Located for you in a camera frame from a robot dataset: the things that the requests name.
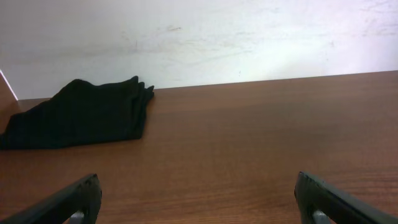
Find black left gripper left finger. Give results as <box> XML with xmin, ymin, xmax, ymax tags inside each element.
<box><xmin>1</xmin><ymin>174</ymin><xmax>102</xmax><ymax>224</ymax></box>

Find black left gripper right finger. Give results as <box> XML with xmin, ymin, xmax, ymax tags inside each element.
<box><xmin>294</xmin><ymin>171</ymin><xmax>397</xmax><ymax>224</ymax></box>

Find black shorts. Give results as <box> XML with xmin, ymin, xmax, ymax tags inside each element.
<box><xmin>1</xmin><ymin>77</ymin><xmax>154</xmax><ymax>150</ymax></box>

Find brown wooden side panel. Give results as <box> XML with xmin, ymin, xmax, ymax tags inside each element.
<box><xmin>1</xmin><ymin>71</ymin><xmax>19</xmax><ymax>133</ymax></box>

